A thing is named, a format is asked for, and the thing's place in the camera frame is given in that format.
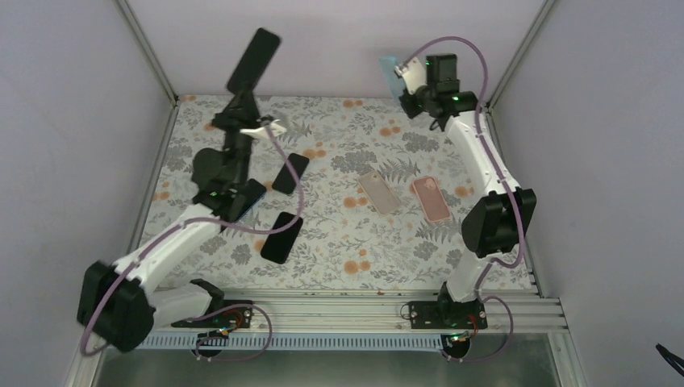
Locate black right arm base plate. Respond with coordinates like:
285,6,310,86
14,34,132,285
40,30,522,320
407,300,488,330

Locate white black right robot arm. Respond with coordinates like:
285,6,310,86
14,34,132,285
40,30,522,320
394,54,536,329

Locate black object at corner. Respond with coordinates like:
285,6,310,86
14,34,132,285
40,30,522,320
655,343,684,377

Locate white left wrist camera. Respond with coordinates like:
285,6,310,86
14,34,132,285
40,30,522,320
240,115,290,139

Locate floral patterned table mat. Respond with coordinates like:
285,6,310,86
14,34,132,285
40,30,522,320
163,97,481,290

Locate black phone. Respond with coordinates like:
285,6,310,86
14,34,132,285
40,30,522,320
260,218,303,264

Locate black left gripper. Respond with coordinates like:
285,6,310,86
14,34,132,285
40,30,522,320
211,84,261,188

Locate cream phone case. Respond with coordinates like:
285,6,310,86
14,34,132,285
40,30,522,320
357,170,401,215

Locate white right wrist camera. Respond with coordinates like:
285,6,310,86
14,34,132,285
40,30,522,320
394,57,427,95

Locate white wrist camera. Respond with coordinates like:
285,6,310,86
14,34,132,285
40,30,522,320
394,57,427,95
240,115,290,139

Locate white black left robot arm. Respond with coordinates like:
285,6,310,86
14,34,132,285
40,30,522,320
77,90,271,355

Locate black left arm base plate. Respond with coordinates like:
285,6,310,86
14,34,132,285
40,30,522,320
171,300,253,330

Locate pink phone case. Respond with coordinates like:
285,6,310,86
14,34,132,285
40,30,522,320
411,177,451,223

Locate light blue phone case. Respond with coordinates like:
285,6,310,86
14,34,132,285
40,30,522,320
379,56,406,102

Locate aluminium mounting rail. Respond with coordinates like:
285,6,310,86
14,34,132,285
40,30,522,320
85,290,569,335

